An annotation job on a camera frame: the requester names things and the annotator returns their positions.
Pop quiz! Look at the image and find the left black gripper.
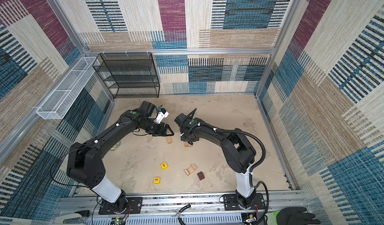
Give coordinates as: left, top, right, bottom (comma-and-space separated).
141, 119, 175, 137

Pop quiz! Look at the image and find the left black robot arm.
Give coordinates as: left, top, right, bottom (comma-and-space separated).
67, 101, 174, 211

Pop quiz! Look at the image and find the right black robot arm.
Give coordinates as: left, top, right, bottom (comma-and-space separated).
175, 110, 257, 199

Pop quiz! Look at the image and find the wood arch block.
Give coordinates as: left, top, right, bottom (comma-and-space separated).
185, 164, 197, 176

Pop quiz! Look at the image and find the dark red triangular block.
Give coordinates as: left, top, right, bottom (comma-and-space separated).
197, 172, 205, 181

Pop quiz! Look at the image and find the black and green gloved hand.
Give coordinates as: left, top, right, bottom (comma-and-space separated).
265, 207, 321, 225

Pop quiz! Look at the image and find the yellow cube with red letter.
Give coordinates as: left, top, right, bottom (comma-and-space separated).
161, 162, 168, 170

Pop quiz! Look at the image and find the round tin can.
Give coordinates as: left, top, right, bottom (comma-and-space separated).
110, 141, 121, 151

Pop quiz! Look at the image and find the small yellow letter cube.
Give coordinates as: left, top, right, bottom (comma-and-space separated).
153, 177, 161, 184

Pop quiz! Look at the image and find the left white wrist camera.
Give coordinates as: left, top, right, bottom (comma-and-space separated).
155, 108, 169, 124

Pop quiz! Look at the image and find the black wire mesh shelf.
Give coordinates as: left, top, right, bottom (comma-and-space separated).
93, 52, 160, 99

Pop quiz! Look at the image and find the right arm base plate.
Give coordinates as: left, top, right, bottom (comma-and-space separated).
221, 193, 266, 211

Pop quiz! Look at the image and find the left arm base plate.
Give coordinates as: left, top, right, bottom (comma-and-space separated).
98, 197, 143, 215

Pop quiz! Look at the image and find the black corrugated cable hose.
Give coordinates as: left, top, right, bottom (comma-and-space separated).
215, 128, 270, 225

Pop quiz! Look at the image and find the white wire mesh basket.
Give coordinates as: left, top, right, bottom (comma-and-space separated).
37, 57, 96, 120

